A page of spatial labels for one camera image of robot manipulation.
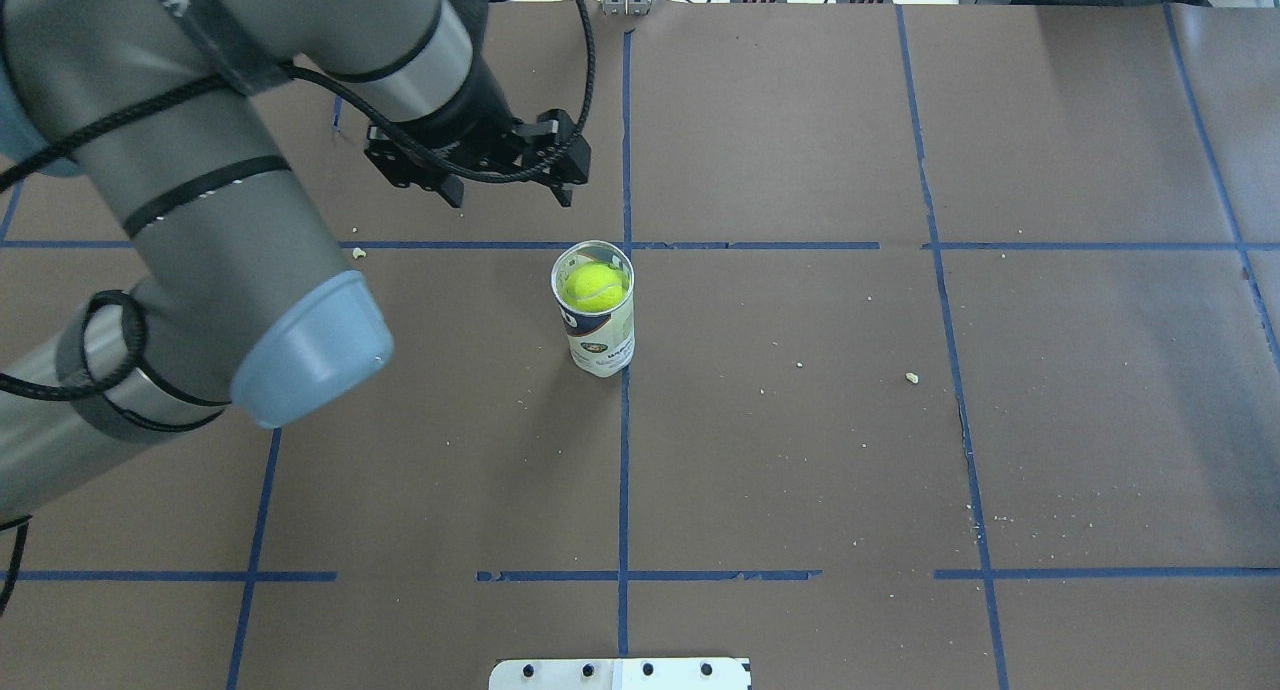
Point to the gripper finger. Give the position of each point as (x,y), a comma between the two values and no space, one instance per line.
(445,184)
(562,192)

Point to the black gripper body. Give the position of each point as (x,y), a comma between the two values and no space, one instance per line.
(472,122)

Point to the yellow tennis ball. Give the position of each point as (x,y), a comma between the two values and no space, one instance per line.
(595,287)

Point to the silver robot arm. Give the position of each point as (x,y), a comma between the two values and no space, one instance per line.
(248,301)

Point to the tennis ball can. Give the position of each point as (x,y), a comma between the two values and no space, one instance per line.
(601,344)

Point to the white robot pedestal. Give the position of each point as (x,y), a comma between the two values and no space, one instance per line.
(623,673)

